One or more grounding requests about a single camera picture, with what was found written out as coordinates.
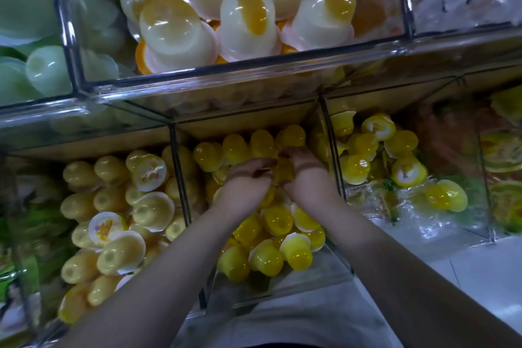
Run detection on person's left hand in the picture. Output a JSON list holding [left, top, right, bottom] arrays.
[[212, 156, 280, 222]]

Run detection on person's right hand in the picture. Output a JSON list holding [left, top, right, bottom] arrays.
[[281, 148, 345, 216]]

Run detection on pile of yellow jelly cups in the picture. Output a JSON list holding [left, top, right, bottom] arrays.
[[191, 123, 327, 283]]

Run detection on pile of pastel jelly cups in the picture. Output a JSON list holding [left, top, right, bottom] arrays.
[[330, 111, 470, 214]]

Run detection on pile of pale yellow jelly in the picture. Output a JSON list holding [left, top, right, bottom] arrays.
[[57, 148, 201, 324]]

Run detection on pile of orange-lid jelly cups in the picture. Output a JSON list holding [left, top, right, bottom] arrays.
[[118, 0, 360, 76]]

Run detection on pile of green jelly cups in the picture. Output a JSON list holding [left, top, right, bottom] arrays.
[[0, 0, 123, 107]]

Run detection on person's right forearm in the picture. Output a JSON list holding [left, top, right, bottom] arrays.
[[314, 195, 522, 348]]

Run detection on person's left forearm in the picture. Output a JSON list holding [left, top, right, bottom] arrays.
[[57, 197, 262, 348]]

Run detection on light grey shorts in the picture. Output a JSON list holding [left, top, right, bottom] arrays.
[[175, 278, 384, 348]]

